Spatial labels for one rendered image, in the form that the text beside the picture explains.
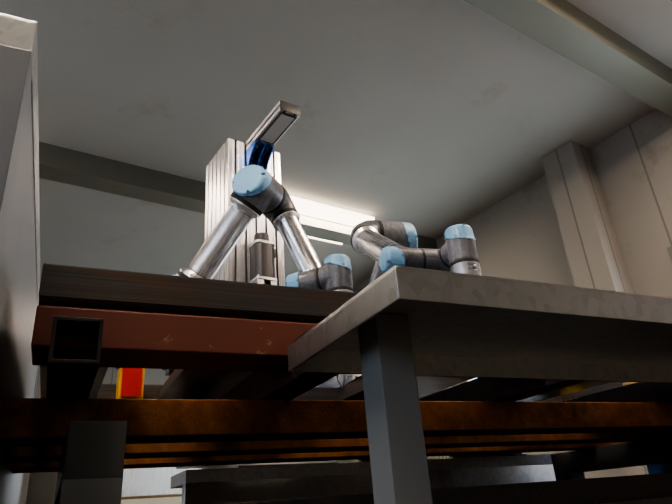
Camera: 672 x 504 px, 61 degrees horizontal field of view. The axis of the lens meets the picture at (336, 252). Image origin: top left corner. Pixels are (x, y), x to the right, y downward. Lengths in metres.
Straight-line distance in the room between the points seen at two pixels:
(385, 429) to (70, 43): 3.56
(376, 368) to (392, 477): 0.10
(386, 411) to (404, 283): 0.14
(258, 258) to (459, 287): 1.70
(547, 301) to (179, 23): 3.28
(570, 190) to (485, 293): 4.50
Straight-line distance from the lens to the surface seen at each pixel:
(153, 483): 8.62
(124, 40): 3.83
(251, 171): 1.81
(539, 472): 2.04
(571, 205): 4.97
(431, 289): 0.49
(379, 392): 0.58
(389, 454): 0.56
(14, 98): 0.65
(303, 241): 1.80
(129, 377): 1.29
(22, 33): 0.70
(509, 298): 0.55
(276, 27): 3.65
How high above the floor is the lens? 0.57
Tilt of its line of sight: 24 degrees up
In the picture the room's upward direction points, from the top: 5 degrees counter-clockwise
